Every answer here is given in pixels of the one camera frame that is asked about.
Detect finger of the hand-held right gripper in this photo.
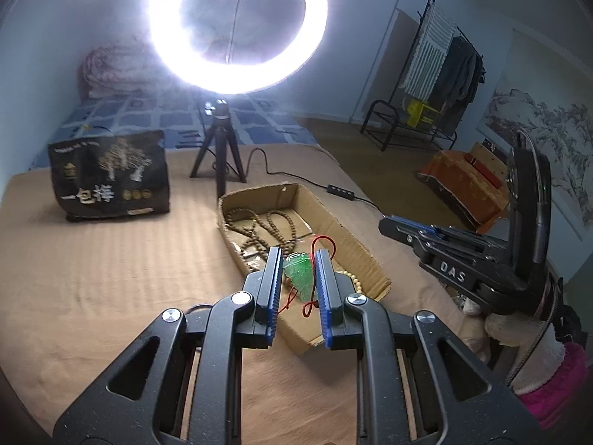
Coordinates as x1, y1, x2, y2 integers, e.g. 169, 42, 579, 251
378, 215, 509, 261

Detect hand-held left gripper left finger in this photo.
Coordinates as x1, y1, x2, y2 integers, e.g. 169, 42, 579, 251
53, 247, 284, 445

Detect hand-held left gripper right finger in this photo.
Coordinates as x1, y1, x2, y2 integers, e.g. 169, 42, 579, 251
315, 249, 540, 445

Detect jade pendant with red cord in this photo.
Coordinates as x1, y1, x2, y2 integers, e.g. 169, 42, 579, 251
282, 235, 337, 318

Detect white pearl necklace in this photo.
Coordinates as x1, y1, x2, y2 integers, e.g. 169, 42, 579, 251
234, 241, 268, 273

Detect cream bead bracelet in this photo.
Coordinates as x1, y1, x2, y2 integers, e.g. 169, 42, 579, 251
336, 269, 371, 298

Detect cardboard box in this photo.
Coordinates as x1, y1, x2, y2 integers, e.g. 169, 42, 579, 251
218, 183, 392, 355

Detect brown bead necklace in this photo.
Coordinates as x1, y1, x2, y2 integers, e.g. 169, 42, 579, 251
225, 208, 299, 260

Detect person's right forearm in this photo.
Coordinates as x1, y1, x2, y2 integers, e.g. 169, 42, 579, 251
515, 340, 593, 432

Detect person's right hand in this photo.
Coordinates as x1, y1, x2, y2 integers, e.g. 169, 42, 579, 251
458, 297, 567, 392

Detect orange cloth covered box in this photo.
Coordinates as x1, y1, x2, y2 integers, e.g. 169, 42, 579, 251
417, 149, 510, 235

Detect red box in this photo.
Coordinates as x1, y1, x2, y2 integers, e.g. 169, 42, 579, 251
466, 158, 507, 192

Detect black clothes rack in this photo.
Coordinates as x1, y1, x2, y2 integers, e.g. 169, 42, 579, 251
361, 0, 485, 151

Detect yellow box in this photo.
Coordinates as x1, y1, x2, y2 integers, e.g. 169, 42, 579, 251
407, 99, 438, 127

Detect black tripod stand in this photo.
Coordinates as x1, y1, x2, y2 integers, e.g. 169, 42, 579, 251
189, 97, 248, 200

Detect dark hanging clothes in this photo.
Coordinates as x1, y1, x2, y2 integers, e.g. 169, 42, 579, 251
435, 37, 486, 123

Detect striped towel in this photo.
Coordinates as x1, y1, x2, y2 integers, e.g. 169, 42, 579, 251
401, 2, 457, 103

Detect black snack bag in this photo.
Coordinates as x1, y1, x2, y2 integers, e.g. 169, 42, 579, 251
47, 130, 172, 223

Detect blue patterned bedsheet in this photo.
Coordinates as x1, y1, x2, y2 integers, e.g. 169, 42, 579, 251
30, 88, 320, 170

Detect rolled pink quilt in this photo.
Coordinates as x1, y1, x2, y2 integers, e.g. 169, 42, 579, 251
76, 44, 160, 100

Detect black ring light cable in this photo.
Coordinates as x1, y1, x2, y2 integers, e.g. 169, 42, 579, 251
213, 148, 385, 209

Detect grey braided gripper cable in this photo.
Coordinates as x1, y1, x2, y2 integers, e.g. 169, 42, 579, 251
505, 283, 559, 386

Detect landscape wall poster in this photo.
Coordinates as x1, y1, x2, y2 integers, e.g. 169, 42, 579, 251
477, 30, 593, 242

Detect white ring light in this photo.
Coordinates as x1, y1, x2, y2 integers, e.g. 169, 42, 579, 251
148, 0, 329, 96

